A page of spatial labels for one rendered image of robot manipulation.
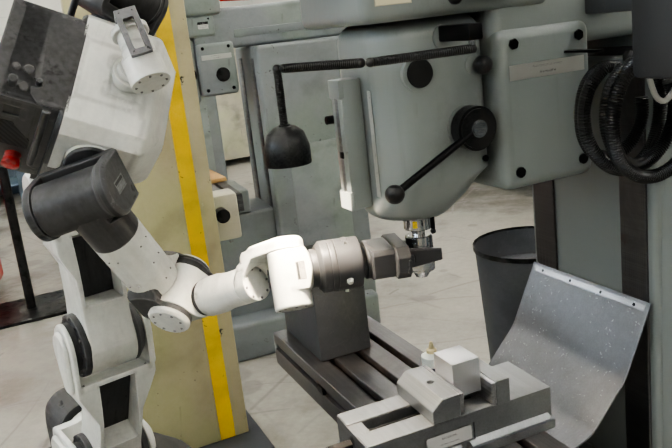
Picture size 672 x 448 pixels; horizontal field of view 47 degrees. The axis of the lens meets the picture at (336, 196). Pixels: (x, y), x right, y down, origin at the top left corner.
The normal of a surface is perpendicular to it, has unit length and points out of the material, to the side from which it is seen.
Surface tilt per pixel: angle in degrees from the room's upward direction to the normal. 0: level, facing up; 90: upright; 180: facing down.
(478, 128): 90
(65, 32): 58
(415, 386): 40
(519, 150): 90
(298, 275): 64
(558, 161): 90
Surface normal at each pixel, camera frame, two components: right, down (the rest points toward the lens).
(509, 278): -0.53, 0.31
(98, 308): 0.62, 0.19
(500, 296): -0.70, 0.29
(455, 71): 0.42, 0.16
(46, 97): 0.46, -0.42
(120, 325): 0.58, -0.04
